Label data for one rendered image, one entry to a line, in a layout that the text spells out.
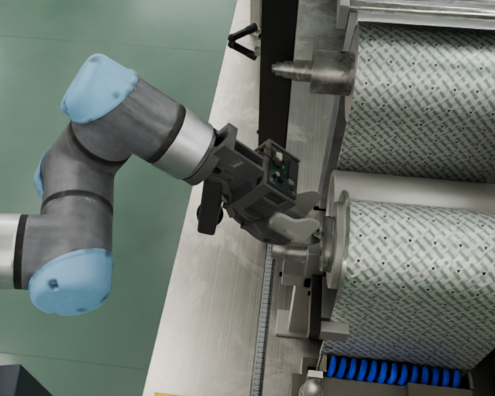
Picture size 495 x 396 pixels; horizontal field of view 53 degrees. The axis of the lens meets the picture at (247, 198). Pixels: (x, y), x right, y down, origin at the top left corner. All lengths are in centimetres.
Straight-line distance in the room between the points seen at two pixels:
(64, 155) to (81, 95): 9
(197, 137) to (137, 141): 6
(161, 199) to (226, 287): 133
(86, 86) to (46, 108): 240
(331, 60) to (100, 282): 45
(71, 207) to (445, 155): 54
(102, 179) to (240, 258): 55
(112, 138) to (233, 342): 55
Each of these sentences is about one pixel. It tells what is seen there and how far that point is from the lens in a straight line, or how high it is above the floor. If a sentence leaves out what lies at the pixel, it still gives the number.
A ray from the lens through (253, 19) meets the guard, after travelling 158.
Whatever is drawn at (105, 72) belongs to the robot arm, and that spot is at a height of 150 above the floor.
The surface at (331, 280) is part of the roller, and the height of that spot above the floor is 126.
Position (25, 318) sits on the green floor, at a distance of 216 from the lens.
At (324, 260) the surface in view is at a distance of 64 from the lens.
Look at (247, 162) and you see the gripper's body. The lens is 56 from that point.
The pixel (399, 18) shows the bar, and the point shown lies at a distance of 73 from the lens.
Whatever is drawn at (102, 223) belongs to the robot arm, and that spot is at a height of 139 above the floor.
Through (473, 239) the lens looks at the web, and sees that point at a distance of 65.
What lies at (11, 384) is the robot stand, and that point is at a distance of 105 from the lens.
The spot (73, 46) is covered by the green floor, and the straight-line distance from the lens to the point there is 330.
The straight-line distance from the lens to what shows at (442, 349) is 82.
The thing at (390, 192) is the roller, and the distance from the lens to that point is 77.
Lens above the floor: 181
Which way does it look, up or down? 52 degrees down
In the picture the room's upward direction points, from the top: straight up
